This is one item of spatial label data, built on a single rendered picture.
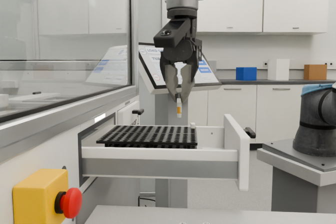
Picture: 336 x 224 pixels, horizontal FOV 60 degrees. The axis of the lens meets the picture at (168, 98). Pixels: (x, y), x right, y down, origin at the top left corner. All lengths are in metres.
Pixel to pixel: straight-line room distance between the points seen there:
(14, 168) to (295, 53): 4.55
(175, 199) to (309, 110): 1.02
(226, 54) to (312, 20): 1.22
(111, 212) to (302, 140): 0.69
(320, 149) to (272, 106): 2.87
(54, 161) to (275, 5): 4.02
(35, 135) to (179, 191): 1.41
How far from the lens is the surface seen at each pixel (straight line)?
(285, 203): 1.16
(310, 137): 1.07
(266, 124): 3.93
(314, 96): 1.05
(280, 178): 1.15
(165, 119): 1.63
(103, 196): 0.81
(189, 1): 0.69
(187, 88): 0.67
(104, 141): 0.66
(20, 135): 0.44
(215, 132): 0.84
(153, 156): 0.61
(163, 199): 1.79
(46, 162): 0.50
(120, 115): 0.91
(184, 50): 0.67
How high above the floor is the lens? 1.06
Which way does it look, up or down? 6 degrees down
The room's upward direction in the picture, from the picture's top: straight up
